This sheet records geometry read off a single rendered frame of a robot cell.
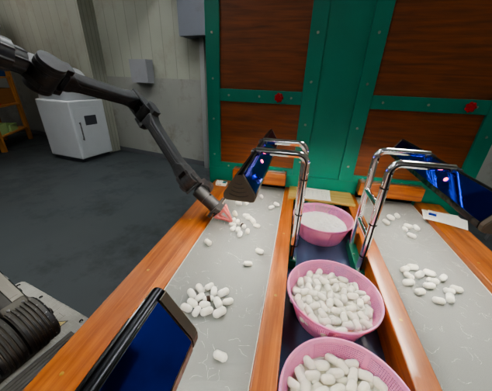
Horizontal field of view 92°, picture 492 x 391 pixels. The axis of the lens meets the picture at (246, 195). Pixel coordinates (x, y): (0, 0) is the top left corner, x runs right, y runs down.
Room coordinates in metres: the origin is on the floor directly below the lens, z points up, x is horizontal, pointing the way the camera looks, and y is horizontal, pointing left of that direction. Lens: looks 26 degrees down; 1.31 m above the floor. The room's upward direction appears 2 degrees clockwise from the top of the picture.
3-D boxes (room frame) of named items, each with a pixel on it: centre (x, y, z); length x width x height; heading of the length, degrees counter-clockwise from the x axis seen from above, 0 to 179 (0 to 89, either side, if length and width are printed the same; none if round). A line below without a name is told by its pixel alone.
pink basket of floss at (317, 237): (0.94, -0.35, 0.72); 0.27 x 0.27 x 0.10
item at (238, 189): (0.83, -0.04, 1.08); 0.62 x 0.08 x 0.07; 169
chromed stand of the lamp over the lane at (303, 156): (0.81, -0.12, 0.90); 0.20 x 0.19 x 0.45; 169
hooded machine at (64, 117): (4.10, 2.90, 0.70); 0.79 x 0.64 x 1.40; 67
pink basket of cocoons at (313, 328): (0.51, -0.26, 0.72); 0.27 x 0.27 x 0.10
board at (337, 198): (1.16, -0.39, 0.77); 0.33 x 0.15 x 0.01; 79
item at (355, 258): (0.73, -0.51, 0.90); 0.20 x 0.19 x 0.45; 169
